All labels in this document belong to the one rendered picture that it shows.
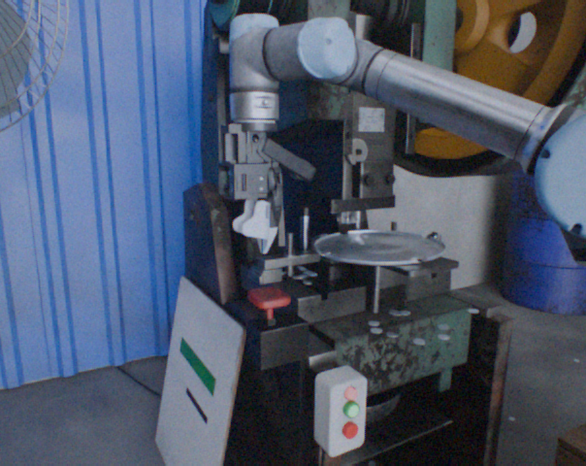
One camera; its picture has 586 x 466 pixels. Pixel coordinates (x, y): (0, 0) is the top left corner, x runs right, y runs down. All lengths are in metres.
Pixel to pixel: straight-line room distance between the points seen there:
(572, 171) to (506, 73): 0.80
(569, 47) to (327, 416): 0.88
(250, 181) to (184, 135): 1.41
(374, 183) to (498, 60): 0.48
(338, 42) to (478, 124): 0.22
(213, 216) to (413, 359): 0.62
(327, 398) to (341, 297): 0.26
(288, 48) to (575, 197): 0.39
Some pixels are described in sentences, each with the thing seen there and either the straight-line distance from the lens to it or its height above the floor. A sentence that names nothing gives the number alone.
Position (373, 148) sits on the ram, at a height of 1.00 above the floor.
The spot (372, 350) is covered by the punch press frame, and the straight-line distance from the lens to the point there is 0.94.
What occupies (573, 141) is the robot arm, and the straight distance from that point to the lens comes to 0.48.
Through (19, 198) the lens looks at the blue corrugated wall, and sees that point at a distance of 2.01.
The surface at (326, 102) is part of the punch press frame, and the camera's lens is 0.91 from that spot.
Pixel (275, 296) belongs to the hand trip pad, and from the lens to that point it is 0.75.
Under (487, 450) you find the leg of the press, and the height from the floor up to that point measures 0.28.
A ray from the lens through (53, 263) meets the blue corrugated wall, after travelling 2.03.
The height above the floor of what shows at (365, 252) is 0.78.
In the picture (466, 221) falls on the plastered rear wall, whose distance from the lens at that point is 3.29.
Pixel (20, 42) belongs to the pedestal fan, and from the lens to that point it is 1.03.
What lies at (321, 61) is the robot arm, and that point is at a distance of 0.62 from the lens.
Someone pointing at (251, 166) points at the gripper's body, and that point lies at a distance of 0.68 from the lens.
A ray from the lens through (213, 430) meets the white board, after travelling 1.24.
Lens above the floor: 1.02
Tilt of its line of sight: 12 degrees down
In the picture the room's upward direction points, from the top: straight up
